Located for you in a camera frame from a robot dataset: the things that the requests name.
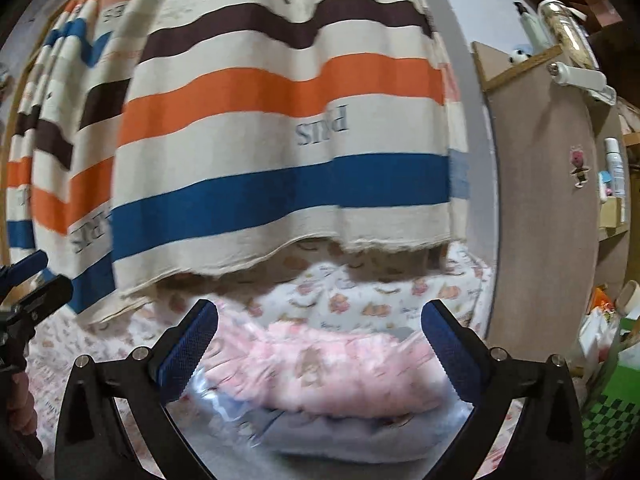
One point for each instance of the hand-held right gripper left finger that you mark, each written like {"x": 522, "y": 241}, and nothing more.
{"x": 187, "y": 350}

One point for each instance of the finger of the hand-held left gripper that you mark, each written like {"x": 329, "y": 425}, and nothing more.
{"x": 27, "y": 266}
{"x": 42, "y": 295}

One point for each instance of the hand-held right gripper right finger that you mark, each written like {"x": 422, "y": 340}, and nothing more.
{"x": 450, "y": 350}

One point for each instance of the pink cartoon print pants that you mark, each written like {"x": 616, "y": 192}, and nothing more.
{"x": 325, "y": 370}

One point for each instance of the person's left forearm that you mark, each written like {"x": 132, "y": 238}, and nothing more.
{"x": 20, "y": 460}

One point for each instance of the light blue satin pants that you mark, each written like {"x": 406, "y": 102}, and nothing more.
{"x": 235, "y": 405}

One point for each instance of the person's left hand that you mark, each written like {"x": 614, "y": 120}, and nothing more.
{"x": 24, "y": 400}

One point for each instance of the pink cartoon print bed sheet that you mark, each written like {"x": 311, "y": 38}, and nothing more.
{"x": 100, "y": 332}

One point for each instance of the white bear print sheet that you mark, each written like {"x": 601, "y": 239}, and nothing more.
{"x": 360, "y": 295}

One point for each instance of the grey fleece garment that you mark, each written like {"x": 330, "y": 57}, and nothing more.
{"x": 225, "y": 460}

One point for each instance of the white plastic bag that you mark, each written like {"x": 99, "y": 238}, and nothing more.
{"x": 600, "y": 335}

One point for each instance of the wooden cabinet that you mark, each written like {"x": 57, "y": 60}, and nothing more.
{"x": 540, "y": 210}

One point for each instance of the green checkered box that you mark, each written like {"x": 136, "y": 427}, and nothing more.
{"x": 612, "y": 410}

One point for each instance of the white cup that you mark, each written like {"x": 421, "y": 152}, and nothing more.
{"x": 629, "y": 300}

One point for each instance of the cartoon sticker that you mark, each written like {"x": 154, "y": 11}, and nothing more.
{"x": 579, "y": 165}

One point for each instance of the striped curtain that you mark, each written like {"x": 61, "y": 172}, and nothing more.
{"x": 280, "y": 110}

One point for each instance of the small panda toy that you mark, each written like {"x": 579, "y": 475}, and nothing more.
{"x": 518, "y": 56}

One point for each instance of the white pump bottle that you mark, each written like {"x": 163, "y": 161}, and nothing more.
{"x": 529, "y": 27}

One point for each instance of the clear jar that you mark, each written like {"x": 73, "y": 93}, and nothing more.
{"x": 567, "y": 30}

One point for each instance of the brown cardboard box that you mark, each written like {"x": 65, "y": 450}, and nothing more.
{"x": 600, "y": 7}

